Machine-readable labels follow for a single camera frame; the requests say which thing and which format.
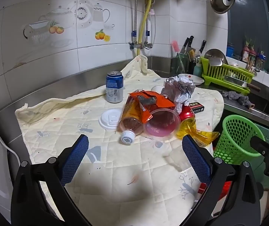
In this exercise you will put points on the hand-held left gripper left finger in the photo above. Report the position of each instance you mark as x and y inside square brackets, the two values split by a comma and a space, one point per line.
[76, 156]

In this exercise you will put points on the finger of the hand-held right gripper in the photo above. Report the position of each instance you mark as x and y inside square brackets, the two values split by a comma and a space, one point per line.
[261, 144]

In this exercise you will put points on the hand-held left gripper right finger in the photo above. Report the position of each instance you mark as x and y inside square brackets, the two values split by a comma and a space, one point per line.
[195, 160]

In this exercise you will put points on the green mesh basket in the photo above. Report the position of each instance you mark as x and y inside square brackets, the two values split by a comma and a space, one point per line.
[233, 141]

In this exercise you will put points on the yellow plastic wrapper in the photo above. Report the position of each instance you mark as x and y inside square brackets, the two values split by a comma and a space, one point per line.
[188, 129]

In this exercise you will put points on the red printed cup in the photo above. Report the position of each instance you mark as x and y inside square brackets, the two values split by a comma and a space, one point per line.
[186, 115]

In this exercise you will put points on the clear plastic cup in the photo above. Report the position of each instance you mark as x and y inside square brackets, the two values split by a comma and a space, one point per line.
[162, 124]

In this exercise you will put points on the black cardboard box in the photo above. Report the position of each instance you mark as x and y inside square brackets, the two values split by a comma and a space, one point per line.
[196, 107]

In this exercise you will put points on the plastic bottle with brown tea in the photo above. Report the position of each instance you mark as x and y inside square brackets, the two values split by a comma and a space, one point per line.
[130, 122]

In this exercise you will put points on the orange snack wrapper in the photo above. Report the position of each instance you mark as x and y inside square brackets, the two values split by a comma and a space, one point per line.
[162, 103]

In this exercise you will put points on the grey paper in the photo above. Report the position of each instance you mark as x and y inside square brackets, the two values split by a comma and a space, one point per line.
[179, 89]

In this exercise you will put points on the stainless steel sink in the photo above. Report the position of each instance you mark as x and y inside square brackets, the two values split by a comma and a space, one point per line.
[268, 103]

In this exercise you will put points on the cream quilted blanket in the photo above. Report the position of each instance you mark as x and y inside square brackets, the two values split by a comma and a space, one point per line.
[115, 169]

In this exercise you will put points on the red plastic object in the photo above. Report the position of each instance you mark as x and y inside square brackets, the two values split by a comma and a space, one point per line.
[226, 189]

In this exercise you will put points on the white plastic cup lid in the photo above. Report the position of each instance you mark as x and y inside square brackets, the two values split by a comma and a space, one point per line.
[108, 120]

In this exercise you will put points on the grey rag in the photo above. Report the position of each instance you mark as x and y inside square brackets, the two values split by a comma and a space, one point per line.
[238, 97]

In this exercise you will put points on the green dish rack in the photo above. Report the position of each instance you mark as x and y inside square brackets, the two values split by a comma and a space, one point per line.
[228, 71]

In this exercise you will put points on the white bowl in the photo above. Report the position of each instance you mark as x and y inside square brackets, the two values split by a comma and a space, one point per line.
[195, 80]

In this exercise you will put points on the blue and silver drink can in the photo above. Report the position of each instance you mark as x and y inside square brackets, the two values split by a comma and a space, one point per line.
[114, 84]

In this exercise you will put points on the red capped bottles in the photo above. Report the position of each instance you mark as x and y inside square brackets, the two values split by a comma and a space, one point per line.
[252, 54]

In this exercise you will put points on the teal bottle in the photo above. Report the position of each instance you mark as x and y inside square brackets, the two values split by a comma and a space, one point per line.
[197, 68]

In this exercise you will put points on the blue container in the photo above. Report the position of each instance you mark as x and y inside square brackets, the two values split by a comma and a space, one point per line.
[230, 50]

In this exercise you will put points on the green utensil holder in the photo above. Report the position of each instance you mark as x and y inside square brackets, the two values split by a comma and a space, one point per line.
[180, 62]

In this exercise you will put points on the metal bowl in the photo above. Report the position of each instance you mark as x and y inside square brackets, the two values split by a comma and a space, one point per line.
[215, 56]

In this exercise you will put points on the pink bottle brush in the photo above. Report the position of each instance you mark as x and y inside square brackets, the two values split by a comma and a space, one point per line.
[174, 47]

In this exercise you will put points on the metal pipe valves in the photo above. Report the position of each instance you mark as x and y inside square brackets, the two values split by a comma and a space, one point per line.
[140, 44]

